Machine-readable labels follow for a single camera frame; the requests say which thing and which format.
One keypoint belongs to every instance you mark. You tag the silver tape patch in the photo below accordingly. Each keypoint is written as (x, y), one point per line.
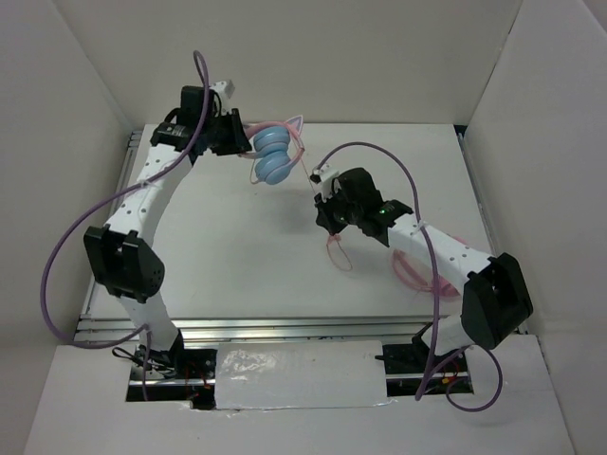
(300, 375)

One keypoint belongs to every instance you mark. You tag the pink and blue cat headphones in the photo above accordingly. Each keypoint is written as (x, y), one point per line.
(277, 149)

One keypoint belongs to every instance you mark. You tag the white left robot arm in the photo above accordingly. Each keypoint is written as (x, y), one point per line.
(121, 252)

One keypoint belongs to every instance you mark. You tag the aluminium front rail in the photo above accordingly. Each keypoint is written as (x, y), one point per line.
(216, 330)

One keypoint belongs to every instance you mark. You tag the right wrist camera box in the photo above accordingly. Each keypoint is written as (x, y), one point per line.
(322, 179)

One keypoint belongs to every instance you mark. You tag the aluminium rail at table edge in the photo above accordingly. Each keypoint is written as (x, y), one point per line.
(495, 247)

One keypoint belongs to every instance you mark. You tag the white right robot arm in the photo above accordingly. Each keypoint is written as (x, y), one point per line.
(495, 299)

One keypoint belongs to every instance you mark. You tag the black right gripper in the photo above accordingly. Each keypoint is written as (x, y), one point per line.
(323, 217)

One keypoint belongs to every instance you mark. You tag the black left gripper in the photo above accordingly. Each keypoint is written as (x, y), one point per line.
(238, 142)

